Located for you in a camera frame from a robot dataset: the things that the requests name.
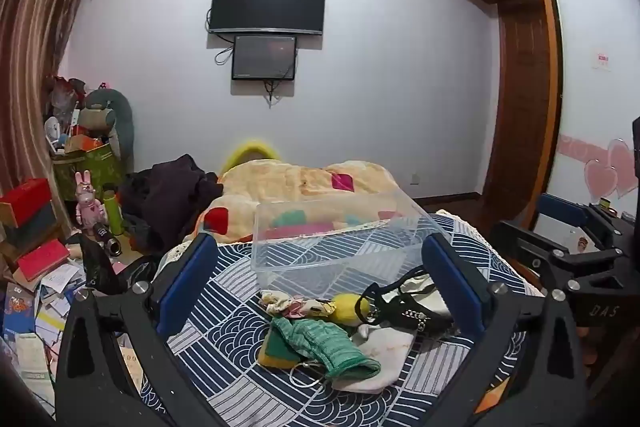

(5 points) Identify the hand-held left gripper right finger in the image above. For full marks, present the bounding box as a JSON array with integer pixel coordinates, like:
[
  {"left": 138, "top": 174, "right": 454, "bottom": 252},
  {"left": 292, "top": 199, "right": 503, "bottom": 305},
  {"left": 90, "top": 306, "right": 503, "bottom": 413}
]
[{"left": 420, "top": 232, "right": 594, "bottom": 427}]

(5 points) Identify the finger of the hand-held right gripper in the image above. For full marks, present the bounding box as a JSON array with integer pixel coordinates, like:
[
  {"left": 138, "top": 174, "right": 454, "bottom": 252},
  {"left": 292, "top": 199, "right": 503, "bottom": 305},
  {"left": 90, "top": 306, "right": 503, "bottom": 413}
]
[
  {"left": 492, "top": 219, "right": 640, "bottom": 303},
  {"left": 537, "top": 193, "right": 626, "bottom": 254}
]

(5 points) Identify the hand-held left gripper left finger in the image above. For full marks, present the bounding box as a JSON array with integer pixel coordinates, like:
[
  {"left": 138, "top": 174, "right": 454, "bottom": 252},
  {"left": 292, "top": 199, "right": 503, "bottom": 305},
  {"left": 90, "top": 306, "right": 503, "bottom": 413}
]
[{"left": 54, "top": 231, "right": 226, "bottom": 427}]

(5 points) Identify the white cloth bag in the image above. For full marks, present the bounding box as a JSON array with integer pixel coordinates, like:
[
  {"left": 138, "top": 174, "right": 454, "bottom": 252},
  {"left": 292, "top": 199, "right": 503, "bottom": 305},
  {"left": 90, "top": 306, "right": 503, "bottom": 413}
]
[{"left": 395, "top": 269, "right": 456, "bottom": 319}]

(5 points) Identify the blue patterned bed sheet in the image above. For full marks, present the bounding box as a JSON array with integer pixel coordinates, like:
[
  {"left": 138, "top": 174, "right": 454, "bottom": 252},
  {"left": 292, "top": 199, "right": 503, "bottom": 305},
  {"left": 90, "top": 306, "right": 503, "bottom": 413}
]
[{"left": 140, "top": 209, "right": 546, "bottom": 427}]

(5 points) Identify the pink heart decal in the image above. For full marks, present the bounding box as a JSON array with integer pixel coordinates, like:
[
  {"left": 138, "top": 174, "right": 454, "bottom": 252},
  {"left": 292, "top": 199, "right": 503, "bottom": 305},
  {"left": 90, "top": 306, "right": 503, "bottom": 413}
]
[{"left": 557, "top": 134, "right": 640, "bottom": 202}]

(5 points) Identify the dark clothes pile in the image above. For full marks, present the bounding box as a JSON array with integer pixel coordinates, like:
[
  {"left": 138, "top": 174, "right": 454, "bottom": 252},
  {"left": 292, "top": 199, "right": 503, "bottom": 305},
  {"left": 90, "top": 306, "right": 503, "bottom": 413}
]
[{"left": 120, "top": 154, "right": 223, "bottom": 254}]

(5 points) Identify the cream floral cloth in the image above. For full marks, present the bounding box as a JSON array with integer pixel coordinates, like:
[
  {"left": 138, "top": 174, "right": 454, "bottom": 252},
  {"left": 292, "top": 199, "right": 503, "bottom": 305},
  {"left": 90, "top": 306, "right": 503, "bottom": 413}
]
[{"left": 258, "top": 289, "right": 336, "bottom": 319}]

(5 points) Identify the green bottle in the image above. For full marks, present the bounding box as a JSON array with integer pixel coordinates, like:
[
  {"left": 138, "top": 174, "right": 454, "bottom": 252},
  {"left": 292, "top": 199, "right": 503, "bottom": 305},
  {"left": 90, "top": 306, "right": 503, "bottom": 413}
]
[{"left": 102, "top": 189, "right": 126, "bottom": 236}]

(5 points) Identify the white sock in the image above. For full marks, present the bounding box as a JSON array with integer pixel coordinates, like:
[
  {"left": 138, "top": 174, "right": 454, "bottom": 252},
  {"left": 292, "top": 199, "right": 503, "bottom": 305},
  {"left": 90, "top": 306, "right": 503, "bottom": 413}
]
[{"left": 330, "top": 322, "right": 418, "bottom": 395}]

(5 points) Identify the yellow plush ball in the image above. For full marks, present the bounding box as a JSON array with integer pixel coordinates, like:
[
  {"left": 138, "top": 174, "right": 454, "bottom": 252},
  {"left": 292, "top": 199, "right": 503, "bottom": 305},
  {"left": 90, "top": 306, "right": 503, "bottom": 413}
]
[{"left": 327, "top": 293, "right": 372, "bottom": 325}]

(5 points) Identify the wooden door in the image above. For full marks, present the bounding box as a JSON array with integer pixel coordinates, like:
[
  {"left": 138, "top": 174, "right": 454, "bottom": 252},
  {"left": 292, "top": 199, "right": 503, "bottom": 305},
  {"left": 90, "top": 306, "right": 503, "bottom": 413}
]
[{"left": 482, "top": 0, "right": 562, "bottom": 219}]

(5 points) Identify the yellow sponge cloth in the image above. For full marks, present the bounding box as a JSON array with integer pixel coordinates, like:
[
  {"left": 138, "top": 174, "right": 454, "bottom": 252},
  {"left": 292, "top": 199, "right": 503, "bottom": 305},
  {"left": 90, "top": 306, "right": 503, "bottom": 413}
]
[{"left": 257, "top": 329, "right": 301, "bottom": 370}]

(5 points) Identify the pink rabbit figure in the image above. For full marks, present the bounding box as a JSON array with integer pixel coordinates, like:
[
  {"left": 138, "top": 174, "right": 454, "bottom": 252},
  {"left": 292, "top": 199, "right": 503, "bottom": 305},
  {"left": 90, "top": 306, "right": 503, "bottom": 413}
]
[{"left": 75, "top": 170, "right": 106, "bottom": 228}]

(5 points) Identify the clear plastic storage box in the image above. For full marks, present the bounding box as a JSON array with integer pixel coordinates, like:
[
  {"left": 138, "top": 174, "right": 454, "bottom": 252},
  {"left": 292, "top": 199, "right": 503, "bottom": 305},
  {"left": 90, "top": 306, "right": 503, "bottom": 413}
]
[{"left": 251, "top": 187, "right": 442, "bottom": 294}]

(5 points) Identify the yellow pillow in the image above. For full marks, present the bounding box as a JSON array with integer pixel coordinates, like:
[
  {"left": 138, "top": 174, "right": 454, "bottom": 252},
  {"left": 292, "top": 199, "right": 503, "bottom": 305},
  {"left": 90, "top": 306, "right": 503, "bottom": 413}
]
[{"left": 222, "top": 138, "right": 283, "bottom": 172}]

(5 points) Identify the green knit sock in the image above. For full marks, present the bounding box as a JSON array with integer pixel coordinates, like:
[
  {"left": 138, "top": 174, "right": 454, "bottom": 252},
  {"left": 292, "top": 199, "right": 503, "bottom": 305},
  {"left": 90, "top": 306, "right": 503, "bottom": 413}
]
[{"left": 270, "top": 317, "right": 382, "bottom": 380}]

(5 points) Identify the red book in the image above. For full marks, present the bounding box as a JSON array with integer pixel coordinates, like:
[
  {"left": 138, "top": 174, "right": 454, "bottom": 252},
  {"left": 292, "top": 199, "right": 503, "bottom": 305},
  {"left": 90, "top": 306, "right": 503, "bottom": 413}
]
[{"left": 17, "top": 239, "right": 71, "bottom": 283}]

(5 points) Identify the yellow patchwork blanket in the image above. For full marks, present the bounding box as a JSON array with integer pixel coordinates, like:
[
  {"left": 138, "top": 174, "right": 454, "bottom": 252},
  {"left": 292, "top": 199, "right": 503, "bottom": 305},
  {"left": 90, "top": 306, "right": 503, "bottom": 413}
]
[{"left": 192, "top": 159, "right": 436, "bottom": 244}]

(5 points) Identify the green gift bag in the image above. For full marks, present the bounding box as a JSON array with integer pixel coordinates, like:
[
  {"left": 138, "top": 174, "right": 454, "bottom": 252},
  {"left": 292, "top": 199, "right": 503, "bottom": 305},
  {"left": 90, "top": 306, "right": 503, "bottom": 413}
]
[{"left": 52, "top": 144, "right": 126, "bottom": 198}]

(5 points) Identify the white sliding door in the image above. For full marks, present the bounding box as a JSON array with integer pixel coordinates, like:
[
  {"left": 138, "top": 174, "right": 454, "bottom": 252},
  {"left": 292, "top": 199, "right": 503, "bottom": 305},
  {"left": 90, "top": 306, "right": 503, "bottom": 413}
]
[{"left": 530, "top": 0, "right": 640, "bottom": 239}]

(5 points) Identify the grey box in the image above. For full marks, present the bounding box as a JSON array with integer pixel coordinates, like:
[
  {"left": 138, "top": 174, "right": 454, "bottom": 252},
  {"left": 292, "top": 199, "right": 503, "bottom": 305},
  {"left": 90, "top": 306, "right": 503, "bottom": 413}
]
[{"left": 0, "top": 202, "right": 62, "bottom": 254}]

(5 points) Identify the pile of papers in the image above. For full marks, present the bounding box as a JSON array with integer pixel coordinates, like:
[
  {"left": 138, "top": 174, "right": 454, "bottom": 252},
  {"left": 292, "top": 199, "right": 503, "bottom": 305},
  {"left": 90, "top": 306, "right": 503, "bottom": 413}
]
[{"left": 0, "top": 252, "right": 151, "bottom": 419}]

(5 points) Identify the red box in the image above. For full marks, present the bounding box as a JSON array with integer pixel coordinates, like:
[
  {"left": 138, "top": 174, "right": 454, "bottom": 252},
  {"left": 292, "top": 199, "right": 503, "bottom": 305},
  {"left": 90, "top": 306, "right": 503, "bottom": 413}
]
[{"left": 0, "top": 178, "right": 54, "bottom": 228}]

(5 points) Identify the grey green plush toy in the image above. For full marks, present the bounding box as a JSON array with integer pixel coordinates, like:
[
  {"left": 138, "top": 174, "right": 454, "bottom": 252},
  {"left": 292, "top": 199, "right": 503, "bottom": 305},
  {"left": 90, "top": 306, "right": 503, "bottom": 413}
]
[{"left": 80, "top": 84, "right": 136, "bottom": 164}]

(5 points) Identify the cluttered stationery pile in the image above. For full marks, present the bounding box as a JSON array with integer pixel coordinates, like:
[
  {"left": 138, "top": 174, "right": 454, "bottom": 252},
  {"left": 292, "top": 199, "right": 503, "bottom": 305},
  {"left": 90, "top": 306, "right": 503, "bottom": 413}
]
[{"left": 44, "top": 74, "right": 109, "bottom": 155}]

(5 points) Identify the brown striped curtain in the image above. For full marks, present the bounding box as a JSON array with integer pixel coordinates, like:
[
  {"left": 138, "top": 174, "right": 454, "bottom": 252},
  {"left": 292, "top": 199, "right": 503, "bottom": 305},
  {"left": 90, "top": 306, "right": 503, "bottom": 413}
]
[{"left": 0, "top": 0, "right": 107, "bottom": 228}]

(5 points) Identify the black studded strap bag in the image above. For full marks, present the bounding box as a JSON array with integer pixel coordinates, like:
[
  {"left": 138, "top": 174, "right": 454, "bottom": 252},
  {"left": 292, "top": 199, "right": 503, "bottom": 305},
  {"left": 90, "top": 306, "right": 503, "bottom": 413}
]
[{"left": 356, "top": 274, "right": 458, "bottom": 343}]

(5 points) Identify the black camera lens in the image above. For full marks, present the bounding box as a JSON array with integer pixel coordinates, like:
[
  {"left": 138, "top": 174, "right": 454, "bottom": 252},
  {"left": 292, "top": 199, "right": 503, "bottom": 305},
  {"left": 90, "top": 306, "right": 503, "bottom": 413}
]
[{"left": 92, "top": 222, "right": 124, "bottom": 256}]

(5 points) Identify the small black wall monitor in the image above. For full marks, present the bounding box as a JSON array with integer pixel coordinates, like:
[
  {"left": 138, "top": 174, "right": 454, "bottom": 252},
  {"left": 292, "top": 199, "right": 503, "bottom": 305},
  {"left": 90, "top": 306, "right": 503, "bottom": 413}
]
[{"left": 231, "top": 35, "right": 298, "bottom": 82}]

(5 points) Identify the black wall television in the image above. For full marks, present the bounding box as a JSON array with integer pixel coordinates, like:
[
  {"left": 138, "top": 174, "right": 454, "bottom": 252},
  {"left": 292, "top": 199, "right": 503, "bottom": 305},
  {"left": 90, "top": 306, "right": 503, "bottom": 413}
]
[{"left": 207, "top": 0, "right": 327, "bottom": 36}]

